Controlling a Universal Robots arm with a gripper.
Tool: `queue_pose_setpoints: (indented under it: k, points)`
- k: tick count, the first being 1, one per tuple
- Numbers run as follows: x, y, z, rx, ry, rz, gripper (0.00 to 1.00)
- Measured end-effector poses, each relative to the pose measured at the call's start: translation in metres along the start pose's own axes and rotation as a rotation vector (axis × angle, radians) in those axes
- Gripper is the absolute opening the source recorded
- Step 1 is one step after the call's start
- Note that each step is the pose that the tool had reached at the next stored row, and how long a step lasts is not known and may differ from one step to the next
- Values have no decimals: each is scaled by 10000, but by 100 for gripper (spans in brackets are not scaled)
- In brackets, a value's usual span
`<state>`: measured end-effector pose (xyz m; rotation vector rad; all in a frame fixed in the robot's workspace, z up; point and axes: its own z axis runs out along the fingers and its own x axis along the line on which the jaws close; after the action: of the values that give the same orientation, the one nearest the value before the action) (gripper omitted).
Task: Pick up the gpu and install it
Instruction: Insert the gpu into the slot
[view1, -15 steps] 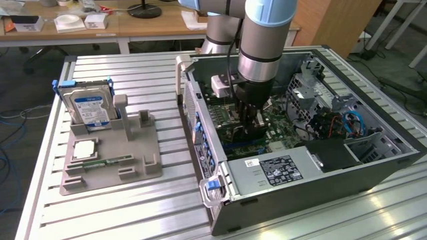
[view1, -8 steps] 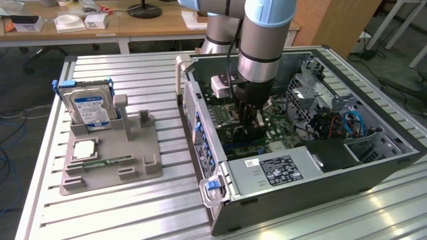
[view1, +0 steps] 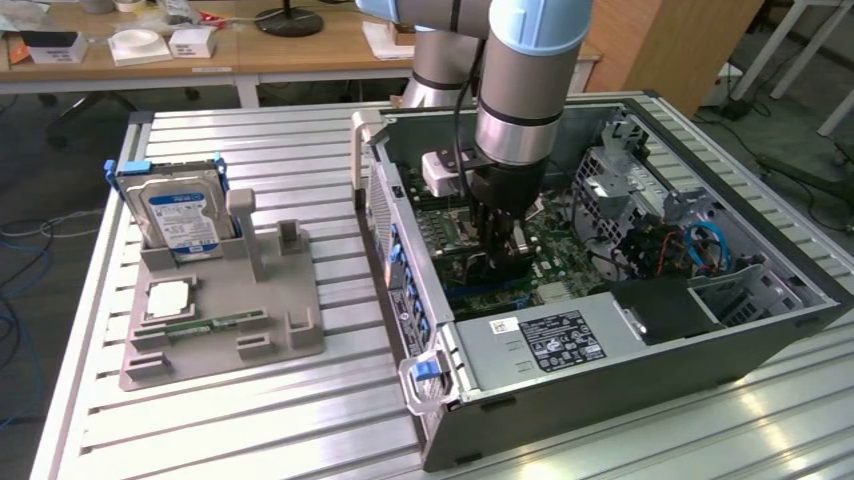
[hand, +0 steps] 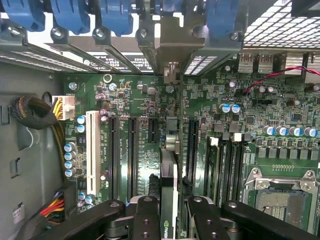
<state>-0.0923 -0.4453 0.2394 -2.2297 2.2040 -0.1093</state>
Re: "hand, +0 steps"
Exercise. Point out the metal slot cover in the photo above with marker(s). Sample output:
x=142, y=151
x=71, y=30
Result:
x=150, y=60
x=37, y=60

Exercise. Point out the green motherboard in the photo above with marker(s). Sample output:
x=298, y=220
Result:
x=150, y=100

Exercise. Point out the long PCIe expansion slot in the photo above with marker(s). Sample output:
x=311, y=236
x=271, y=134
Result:
x=133, y=155
x=193, y=150
x=114, y=155

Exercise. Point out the blue card retention clip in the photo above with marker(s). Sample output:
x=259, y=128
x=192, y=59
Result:
x=70, y=15
x=116, y=16
x=22, y=13
x=222, y=17

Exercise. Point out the silver USB port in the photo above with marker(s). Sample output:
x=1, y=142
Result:
x=246, y=62
x=265, y=62

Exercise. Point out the white PCI expansion slot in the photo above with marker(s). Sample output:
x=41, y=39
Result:
x=93, y=150

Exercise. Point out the short black expansion slot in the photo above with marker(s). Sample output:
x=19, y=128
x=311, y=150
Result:
x=153, y=130

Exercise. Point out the silver network port block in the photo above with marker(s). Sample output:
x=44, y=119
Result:
x=294, y=63

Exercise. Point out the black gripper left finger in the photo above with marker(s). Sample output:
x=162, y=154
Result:
x=147, y=220

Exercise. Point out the white power connector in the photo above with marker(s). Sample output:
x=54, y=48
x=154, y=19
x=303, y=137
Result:
x=66, y=106

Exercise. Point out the black open PC case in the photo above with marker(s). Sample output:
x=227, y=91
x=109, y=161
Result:
x=25, y=162

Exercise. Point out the CPU socket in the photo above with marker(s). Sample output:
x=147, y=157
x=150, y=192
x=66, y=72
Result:
x=282, y=207

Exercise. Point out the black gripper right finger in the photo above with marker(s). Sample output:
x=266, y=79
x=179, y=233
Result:
x=207, y=222

